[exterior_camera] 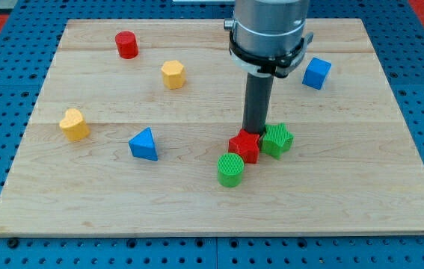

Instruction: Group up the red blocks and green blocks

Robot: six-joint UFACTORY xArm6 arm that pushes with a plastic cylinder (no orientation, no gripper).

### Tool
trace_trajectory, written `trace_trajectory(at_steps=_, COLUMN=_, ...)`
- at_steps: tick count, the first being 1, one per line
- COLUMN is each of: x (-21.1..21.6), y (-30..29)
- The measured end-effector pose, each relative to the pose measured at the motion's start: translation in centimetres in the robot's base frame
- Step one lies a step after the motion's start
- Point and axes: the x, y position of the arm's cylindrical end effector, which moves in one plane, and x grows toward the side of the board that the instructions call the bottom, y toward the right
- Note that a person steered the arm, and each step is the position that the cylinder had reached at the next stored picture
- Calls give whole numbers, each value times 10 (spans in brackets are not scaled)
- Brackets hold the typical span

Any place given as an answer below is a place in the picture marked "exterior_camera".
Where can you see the red star block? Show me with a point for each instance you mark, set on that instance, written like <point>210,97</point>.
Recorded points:
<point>246,145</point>

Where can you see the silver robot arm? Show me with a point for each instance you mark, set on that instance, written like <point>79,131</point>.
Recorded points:
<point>266,36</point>

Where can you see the green cylinder block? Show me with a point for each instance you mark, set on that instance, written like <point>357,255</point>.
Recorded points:
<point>230,170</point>

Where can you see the green star block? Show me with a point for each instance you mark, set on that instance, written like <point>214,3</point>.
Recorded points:
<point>276,140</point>

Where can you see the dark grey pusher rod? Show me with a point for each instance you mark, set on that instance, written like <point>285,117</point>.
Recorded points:
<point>257,96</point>

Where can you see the blue triangle block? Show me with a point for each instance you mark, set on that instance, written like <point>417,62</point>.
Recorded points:
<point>143,145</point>

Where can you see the yellow hexagon block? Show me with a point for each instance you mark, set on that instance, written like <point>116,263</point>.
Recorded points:
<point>173,74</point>

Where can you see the wooden board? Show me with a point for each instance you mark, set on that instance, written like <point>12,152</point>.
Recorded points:
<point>352,169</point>

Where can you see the blue cube block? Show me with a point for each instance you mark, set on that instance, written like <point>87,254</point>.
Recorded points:
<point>316,73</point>

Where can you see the red cylinder block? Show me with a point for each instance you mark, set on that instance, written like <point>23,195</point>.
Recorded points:
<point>126,44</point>

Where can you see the yellow heart block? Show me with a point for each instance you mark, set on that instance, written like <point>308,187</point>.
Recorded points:
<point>73,125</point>

